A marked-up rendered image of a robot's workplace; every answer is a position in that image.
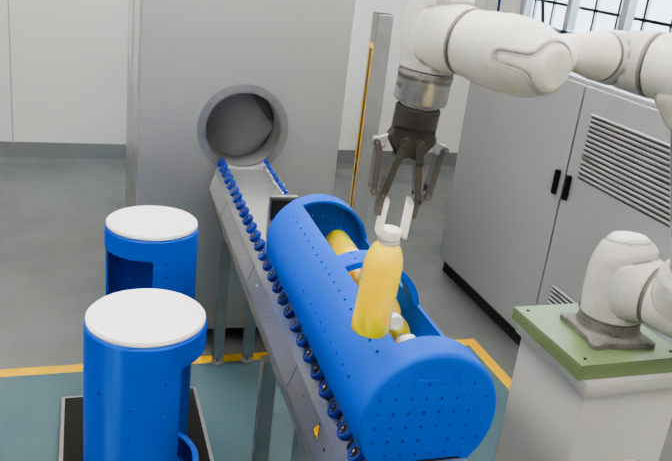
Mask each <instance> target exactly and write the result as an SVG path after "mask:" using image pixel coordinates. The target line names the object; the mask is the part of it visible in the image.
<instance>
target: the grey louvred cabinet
mask: <svg viewBox="0 0 672 461"><path fill-rule="evenodd" d="M614 231H630V232H636V233H640V234H643V235H645V236H646V237H648V238H649V239H650V240H651V241H652V242H653V243H654V244H655V245H656V247H657V249H658V250H659V258H660V259H661V260H662V261H664V262H665V261H666V260H668V259H669V258H670V130H669V129H668V128H667V127H666V125H665V124H664V122H663V119H662V116H661V114H660V112H659V110H658V108H657V106H656V104H655V101H654V100H652V99H649V98H645V97H641V96H638V95H635V94H632V93H629V92H627V91H624V90H620V89H617V88H615V87H614V86H612V85H604V84H601V83H598V82H595V81H591V80H588V79H586V78H584V77H582V76H580V75H578V74H576V73H573V72H570V74H569V76H568V78H567V80H566V81H565V83H564V84H563V85H562V86H561V88H560V89H558V90H557V91H556V92H554V93H553V94H550V95H548V96H544V97H540V98H517V97H513V96H509V95H505V94H502V93H499V92H495V91H493V90H490V89H487V88H484V87H482V86H479V85H477V84H475V83H472V82H470V85H469V90H468V96H467V102H466V108H465V113H464V119H463V125H462V131H461V136H460V142H459V148H458V154H457V159H456V165H455V171H454V177H453V183H452V188H451V194H450V200H449V206H448V211H447V217H446V223H445V229H444V234H443V240H442V246H441V252H440V257H441V258H442V259H443V260H444V266H443V271H444V272H445V273H446V274H447V275H448V276H449V277H450V278H451V279H452V280H453V281H454V282H455V283H456V284H457V285H458V286H459V287H460V288H461V289H462V290H463V291H464V292H465V293H466V294H467V295H468V296H469V297H470V298H471V299H472V300H473V301H474V302H475V303H476V304H477V305H478V306H479V307H480V308H481V309H482V310H483V311H484V312H485V313H486V314H487V315H488V316H489V317H490V318H491V319H492V320H493V321H494V322H495V323H496V324H497V325H498V326H499V327H500V328H501V329H502V330H503V331H504V332H505V333H506V334H507V335H508V336H509V337H510V338H511V339H512V340H513V341H514V342H515V343H516V344H517V345H518V346H520V341H521V336H520V335H519V334H518V333H517V332H516V328H517V322H516V321H515V320H514V319H512V314H513V309H514V307H520V306H537V305H554V304H572V303H579V301H580V300H581V295H582V288H583V283H584V278H585V274H586V271H587V267H588V264H589V261H590V259H591V257H592V254H593V253H594V251H595V249H596V247H597V246H598V245H599V243H600V242H601V241H602V240H603V239H604V238H606V237H607V236H608V235H609V234H610V233H612V232H614Z"/></svg>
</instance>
